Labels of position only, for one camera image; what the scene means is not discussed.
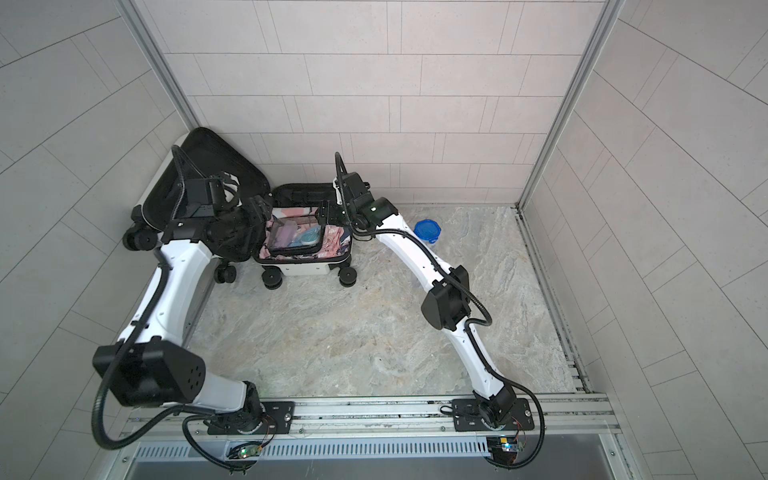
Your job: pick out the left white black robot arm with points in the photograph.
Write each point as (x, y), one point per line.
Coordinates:
(149, 365)

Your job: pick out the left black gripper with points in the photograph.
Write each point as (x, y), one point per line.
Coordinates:
(256, 212)

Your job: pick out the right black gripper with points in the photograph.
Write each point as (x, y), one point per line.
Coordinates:
(330, 212)

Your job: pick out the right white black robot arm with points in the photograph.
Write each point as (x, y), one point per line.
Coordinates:
(448, 306)

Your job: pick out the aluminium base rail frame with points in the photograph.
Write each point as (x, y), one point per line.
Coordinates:
(582, 439)

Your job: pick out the corner metal profile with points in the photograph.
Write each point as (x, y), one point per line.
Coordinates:
(140, 31)
(605, 22)

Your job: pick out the clear cup with blue lid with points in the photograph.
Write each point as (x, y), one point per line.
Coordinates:
(428, 231)

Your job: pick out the white suitcase with black lining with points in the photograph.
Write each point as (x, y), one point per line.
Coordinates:
(203, 153)

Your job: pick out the right circuit board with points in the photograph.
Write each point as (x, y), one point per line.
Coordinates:
(503, 450)

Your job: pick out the left corner metal profile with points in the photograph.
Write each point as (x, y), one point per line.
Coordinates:
(140, 31)

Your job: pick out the circuit board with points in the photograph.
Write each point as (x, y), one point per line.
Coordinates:
(245, 451)
(503, 450)

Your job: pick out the clear toiletry pouch black trim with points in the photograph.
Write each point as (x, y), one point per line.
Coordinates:
(293, 236)

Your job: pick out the left circuit board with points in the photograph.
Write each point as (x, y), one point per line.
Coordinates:
(245, 451)

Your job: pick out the right corner metal profile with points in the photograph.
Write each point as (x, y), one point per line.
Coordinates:
(605, 22)

